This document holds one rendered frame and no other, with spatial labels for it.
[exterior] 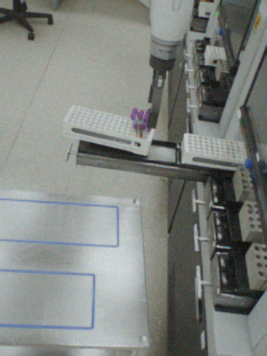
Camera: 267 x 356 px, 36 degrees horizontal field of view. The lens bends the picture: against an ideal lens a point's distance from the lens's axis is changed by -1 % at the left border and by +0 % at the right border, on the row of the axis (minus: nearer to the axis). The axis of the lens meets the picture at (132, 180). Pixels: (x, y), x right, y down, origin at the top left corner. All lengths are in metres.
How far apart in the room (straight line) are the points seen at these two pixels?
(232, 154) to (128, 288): 0.61
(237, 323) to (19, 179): 1.61
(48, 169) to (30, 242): 1.39
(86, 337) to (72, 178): 1.55
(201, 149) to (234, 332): 0.59
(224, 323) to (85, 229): 0.44
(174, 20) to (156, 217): 1.38
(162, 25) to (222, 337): 0.82
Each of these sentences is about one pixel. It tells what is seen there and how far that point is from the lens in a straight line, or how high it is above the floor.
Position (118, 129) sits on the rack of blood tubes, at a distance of 1.38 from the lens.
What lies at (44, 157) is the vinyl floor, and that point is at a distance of 2.54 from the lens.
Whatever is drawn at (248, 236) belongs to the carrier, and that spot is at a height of 0.86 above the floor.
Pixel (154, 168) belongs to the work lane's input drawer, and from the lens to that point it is 1.38.
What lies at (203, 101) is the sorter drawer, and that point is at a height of 0.81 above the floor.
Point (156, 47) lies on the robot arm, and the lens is 1.17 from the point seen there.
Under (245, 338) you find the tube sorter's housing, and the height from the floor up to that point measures 0.73.
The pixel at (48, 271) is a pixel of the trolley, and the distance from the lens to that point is 1.05.
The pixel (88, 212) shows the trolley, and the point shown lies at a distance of 1.17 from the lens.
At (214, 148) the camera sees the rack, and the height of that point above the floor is 0.86.
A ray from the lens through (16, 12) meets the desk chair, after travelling 3.97.
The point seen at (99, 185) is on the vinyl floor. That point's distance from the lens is 2.39.
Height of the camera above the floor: 1.71
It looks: 44 degrees down
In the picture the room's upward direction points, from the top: 11 degrees clockwise
